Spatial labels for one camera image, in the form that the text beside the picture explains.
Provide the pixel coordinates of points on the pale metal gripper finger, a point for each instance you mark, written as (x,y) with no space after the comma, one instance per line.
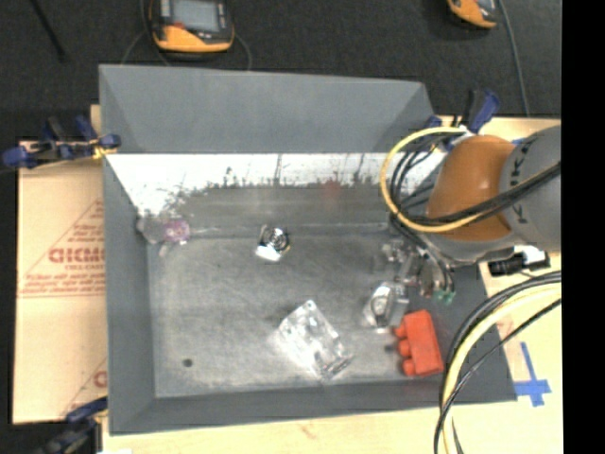
(402,260)
(385,305)

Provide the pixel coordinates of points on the red toy building block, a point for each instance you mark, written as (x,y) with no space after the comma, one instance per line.
(422,341)

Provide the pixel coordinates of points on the clear plastic box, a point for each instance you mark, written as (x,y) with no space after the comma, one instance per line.
(312,338)

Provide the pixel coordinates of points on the shiny metal and white thing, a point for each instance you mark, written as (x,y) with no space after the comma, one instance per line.
(272,243)

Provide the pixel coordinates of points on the grey metal bin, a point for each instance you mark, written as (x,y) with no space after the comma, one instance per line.
(227,301)

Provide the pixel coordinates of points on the clear and purple plastic thing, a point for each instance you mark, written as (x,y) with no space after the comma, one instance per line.
(166,230)

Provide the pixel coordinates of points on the brown cardboard board, red print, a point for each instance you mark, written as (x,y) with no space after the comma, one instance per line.
(61,263)

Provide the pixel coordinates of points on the black cylinder on white bracket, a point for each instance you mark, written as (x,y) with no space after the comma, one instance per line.
(510,265)

